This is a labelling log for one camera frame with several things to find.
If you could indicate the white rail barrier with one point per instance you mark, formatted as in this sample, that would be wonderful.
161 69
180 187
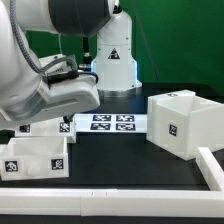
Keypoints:
210 169
112 202

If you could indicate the white fiducial marker sheet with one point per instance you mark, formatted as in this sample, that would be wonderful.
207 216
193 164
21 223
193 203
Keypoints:
111 123

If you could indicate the white right rail barrier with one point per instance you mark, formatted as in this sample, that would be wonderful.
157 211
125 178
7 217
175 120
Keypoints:
210 169

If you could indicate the white drawer cabinet box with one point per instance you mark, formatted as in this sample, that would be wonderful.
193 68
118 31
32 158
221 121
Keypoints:
181 121

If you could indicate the white front rail barrier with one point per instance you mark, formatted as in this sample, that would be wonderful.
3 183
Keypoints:
112 202

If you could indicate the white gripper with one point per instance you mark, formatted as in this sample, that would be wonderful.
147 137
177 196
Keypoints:
62 100

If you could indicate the white drawer with knob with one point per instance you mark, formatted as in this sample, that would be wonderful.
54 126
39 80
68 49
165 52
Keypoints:
34 158

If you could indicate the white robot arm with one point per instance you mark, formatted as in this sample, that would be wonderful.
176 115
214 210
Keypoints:
57 56

